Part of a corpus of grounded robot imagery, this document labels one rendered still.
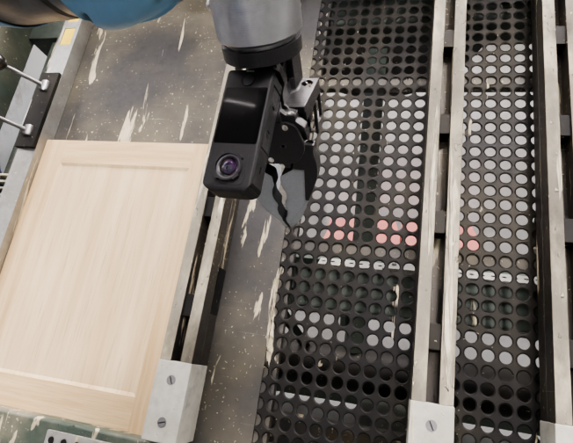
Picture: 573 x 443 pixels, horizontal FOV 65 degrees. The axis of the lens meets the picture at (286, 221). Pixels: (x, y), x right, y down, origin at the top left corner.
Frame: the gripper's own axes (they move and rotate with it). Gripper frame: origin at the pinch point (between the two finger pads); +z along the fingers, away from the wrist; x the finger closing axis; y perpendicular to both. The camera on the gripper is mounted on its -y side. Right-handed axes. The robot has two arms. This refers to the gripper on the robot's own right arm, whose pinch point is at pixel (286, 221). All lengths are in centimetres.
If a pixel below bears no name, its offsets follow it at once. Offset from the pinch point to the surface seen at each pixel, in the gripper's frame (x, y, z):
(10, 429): 52, -18, 39
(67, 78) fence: 71, 49, 5
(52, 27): 89, 70, 0
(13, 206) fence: 71, 18, 20
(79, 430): 39, -16, 38
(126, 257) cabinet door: 42, 13, 27
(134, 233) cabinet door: 42, 18, 24
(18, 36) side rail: 96, 64, 0
